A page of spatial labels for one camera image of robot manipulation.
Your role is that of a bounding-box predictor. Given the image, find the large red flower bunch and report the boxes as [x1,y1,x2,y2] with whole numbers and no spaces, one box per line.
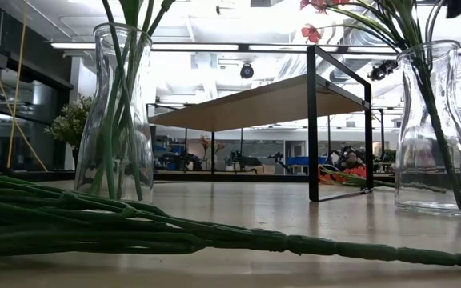
[299,0,461,212]

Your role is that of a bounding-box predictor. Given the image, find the small red flower bunch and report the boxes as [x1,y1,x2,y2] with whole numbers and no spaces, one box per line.
[317,163,375,189]

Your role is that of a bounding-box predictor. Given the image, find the orange artificial tulip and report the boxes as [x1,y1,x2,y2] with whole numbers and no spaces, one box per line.
[110,0,178,199]

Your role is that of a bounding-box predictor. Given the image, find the clear glass vase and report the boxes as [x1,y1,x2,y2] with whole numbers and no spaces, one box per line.
[394,39,461,217]
[74,22,155,203]

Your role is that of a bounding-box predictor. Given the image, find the red artificial tulip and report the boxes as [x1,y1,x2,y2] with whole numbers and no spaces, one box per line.
[104,23,135,200]

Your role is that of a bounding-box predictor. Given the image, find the potted green plant white flowers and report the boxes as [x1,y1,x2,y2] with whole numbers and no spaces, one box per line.
[45,94,95,161]

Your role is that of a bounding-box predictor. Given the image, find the long ceiling light strip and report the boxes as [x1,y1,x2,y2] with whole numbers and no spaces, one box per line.
[49,41,461,56]

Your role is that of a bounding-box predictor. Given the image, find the purple artificial flower bunch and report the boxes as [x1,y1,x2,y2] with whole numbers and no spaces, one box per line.
[0,170,461,270]

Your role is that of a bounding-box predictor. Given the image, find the black ceiling camera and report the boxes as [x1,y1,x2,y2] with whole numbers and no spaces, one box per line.
[239,62,255,80]
[367,58,402,82]

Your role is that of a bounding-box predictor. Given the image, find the wooden shelf black metal frame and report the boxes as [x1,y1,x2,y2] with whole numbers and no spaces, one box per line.
[146,44,375,202]

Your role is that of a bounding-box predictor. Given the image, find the black metal table frame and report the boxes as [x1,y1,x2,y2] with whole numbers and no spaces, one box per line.
[12,170,402,184]

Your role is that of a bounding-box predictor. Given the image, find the yellow cable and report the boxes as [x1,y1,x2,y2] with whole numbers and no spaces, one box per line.
[0,0,49,172]
[7,22,27,162]

